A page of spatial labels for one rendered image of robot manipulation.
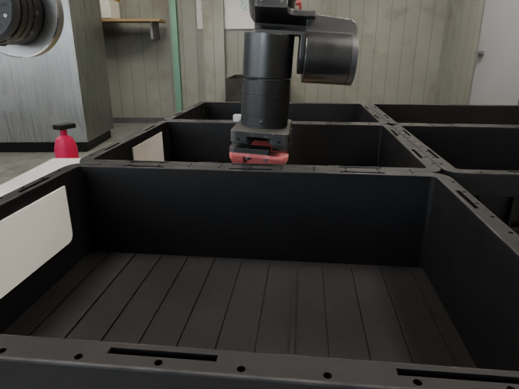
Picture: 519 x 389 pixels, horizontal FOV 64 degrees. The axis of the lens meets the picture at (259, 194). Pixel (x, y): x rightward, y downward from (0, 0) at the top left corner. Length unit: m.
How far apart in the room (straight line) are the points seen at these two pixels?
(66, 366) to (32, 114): 4.93
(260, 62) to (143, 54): 6.24
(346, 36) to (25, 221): 0.37
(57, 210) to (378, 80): 6.39
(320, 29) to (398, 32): 6.26
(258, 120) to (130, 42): 6.29
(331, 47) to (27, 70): 4.68
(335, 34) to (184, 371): 0.40
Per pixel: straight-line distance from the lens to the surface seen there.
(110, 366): 0.18
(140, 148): 0.64
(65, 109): 4.94
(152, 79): 6.68
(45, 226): 0.44
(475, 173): 0.47
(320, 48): 0.48
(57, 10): 1.10
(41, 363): 0.20
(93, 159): 0.51
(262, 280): 0.42
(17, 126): 5.20
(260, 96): 0.48
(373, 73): 6.68
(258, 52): 0.48
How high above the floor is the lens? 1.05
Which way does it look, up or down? 19 degrees down
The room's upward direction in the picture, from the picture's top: straight up
